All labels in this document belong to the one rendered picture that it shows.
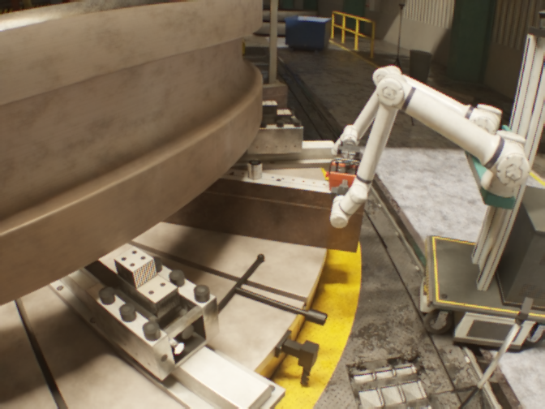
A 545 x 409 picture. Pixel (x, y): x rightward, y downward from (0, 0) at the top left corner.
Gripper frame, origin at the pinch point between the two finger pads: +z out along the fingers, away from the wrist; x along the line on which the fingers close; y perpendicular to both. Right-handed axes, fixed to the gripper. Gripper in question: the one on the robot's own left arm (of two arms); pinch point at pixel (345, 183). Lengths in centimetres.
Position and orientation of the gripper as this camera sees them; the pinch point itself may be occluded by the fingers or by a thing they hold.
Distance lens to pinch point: 224.9
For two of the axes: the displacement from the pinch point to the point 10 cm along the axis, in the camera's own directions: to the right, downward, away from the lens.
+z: 2.5, -6.0, 7.6
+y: 0.1, 7.9, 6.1
